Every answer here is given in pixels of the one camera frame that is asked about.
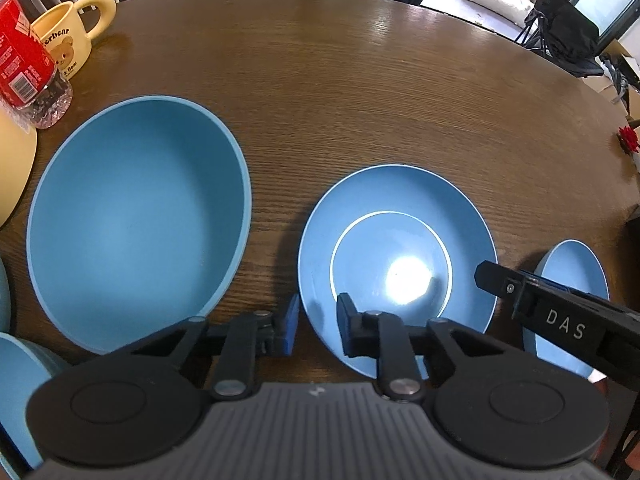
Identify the glass door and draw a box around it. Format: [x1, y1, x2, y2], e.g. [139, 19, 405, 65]
[565, 0, 640, 47]

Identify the blue plate with white ring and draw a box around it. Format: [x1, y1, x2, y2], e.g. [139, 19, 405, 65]
[297, 164, 499, 381]

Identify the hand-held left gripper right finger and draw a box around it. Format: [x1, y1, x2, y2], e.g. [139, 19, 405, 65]
[336, 292, 506, 403]

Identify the black folding chair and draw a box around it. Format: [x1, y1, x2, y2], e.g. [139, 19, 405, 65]
[515, 0, 606, 78]

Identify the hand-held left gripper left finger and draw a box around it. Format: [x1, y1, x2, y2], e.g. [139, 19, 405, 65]
[120, 294, 301, 401]

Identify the large blue bowl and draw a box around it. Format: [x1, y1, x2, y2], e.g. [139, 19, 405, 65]
[26, 95, 252, 356]

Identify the medium blue bowl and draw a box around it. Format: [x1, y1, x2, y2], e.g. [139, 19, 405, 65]
[0, 331, 73, 468]

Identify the yellow thermos jug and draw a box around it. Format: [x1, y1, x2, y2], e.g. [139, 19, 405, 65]
[0, 107, 39, 228]

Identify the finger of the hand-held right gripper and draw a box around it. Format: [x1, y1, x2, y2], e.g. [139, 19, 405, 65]
[474, 259, 526, 318]
[517, 269, 608, 303]

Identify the red label plastic bottle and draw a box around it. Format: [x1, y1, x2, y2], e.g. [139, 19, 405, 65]
[0, 0, 74, 131]

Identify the small blue plate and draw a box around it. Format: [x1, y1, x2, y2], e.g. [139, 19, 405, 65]
[535, 239, 611, 381]

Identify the yellow bear mug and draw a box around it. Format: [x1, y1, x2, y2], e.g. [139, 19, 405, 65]
[31, 0, 118, 81]

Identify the cardboard box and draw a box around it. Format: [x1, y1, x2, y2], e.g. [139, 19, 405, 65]
[585, 40, 640, 106]

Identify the red flower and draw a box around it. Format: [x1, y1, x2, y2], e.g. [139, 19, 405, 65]
[617, 125, 640, 157]

